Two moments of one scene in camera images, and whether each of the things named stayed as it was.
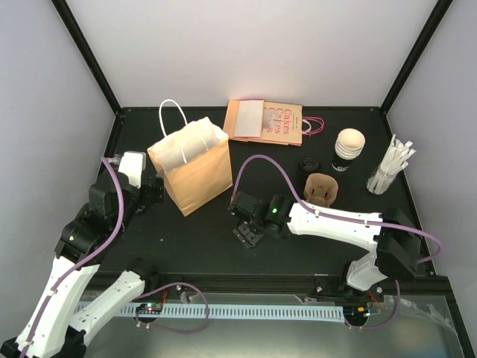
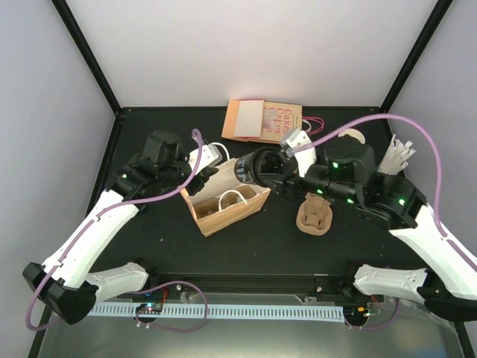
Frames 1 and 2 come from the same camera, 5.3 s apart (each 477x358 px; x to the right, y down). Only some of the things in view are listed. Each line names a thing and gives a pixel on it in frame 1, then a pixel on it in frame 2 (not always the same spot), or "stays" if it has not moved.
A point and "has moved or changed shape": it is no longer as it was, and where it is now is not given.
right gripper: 247,238 to 293,182
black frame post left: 78,36 stays
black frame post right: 439,13 stays
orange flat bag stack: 244,119 stays
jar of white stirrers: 393,162 stays
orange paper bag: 194,158 has moved or changed shape
